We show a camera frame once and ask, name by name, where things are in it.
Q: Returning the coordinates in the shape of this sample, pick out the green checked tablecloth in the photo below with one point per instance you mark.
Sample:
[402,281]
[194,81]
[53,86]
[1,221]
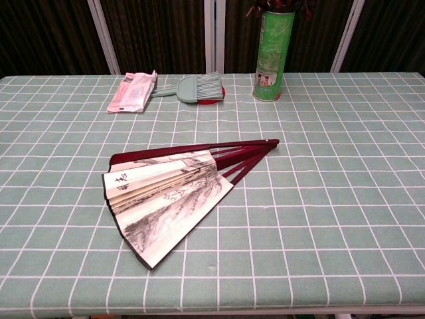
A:
[315,199]

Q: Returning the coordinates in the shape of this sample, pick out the paper folding fan red ribs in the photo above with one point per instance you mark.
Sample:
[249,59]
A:
[166,206]

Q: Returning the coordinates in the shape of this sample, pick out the dark folding screen panel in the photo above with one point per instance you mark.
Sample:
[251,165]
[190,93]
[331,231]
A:
[312,40]
[159,33]
[391,33]
[43,33]

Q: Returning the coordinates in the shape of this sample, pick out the red round disc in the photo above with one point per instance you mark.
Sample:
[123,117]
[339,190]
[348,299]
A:
[207,102]

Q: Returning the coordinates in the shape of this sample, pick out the dark red artificial plant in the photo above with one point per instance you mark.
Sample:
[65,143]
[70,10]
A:
[255,6]

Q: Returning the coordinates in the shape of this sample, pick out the green cylindrical can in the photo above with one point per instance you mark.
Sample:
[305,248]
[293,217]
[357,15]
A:
[272,60]

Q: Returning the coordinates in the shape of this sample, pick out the teal hand brush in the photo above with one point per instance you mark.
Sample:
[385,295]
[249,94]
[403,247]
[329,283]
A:
[187,88]

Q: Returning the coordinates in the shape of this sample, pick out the pink white wet wipes pack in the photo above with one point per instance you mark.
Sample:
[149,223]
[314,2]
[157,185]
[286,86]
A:
[131,93]

